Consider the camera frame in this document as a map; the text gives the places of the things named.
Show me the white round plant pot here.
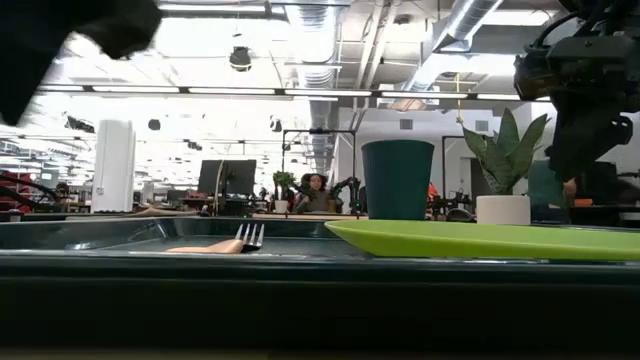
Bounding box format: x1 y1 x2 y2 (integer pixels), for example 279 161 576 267
475 194 532 226

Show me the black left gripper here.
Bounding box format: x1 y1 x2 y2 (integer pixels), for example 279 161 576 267
0 0 164 126

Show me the fork with beige handle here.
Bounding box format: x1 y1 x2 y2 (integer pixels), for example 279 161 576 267
166 222 266 255

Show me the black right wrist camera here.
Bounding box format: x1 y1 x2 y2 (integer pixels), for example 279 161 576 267
513 43 552 102

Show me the dark green plastic tray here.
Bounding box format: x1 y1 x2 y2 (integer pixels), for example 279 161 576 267
0 215 640 354

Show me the silver ventilation duct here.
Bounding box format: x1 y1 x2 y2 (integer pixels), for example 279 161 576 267
287 0 344 176
404 0 506 94

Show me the black metal frame stand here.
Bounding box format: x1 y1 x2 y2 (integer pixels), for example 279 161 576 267
281 128 358 217
440 134 467 201

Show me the white column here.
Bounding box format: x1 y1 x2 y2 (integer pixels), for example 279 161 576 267
90 118 137 214

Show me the black dome ceiling fixture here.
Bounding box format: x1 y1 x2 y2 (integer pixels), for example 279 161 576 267
228 45 254 73

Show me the small potted plant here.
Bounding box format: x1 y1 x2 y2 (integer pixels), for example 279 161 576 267
272 170 298 215

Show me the black round object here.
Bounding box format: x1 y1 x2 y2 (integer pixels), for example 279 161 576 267
445 207 477 224

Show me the black computer monitor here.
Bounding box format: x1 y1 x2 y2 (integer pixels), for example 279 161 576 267
197 159 258 197

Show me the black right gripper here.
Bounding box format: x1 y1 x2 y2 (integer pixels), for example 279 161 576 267
547 29 640 182

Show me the green snake plant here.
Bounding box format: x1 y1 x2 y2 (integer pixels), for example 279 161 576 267
462 107 550 197

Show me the yellow hanging cord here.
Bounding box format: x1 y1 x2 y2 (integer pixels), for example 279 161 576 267
454 72 463 124

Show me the black frame bar with lights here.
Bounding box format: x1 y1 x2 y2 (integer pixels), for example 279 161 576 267
37 85 551 102

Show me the lime green plate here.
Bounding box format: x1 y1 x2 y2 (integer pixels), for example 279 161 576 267
324 219 640 263

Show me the dark green plastic cup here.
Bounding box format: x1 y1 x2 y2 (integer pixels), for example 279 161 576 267
360 139 436 222

